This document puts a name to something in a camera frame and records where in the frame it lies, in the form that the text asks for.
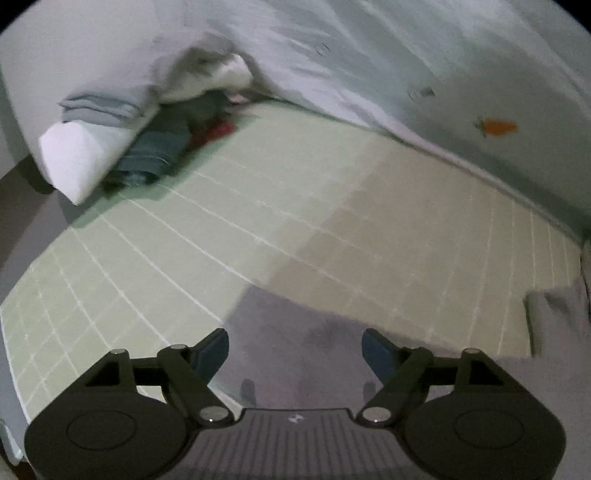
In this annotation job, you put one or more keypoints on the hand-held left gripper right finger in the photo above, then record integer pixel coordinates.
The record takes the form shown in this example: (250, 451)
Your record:
(378, 353)

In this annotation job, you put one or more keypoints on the green checked mat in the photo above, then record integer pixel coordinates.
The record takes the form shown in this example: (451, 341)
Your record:
(231, 221)

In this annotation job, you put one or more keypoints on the red cloth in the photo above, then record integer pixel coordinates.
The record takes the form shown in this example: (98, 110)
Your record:
(214, 133)

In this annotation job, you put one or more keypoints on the grey garment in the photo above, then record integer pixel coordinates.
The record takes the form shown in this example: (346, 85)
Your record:
(300, 332)

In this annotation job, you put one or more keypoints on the folded grey-blue cloth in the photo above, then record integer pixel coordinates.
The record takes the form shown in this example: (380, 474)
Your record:
(101, 106)

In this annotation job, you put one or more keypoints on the white bunched cloth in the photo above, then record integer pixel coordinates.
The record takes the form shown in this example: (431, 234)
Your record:
(207, 74)

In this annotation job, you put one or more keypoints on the dark grey cloth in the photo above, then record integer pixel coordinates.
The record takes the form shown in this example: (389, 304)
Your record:
(203, 110)

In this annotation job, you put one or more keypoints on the carrot print light blue curtain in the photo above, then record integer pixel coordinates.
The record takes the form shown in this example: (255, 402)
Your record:
(415, 55)

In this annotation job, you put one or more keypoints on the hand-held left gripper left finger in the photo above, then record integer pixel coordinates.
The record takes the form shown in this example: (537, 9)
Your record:
(210, 355)

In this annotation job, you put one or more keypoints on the folded teal clothes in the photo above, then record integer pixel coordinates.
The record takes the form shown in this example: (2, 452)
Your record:
(147, 154)

